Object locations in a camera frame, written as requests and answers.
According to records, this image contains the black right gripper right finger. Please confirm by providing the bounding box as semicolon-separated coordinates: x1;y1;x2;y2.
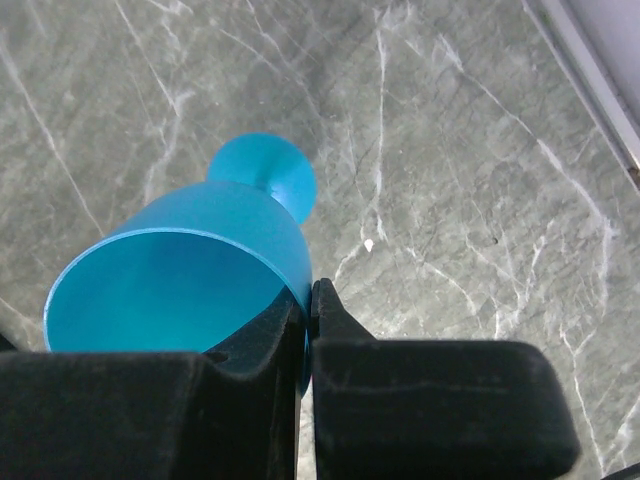
311;279;581;479

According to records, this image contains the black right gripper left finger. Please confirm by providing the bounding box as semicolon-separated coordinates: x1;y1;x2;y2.
1;292;303;479

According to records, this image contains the blue plastic wine glass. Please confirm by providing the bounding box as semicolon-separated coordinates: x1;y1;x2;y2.
43;131;318;401

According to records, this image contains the aluminium rail frame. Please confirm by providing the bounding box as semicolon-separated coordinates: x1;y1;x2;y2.
523;1;639;186

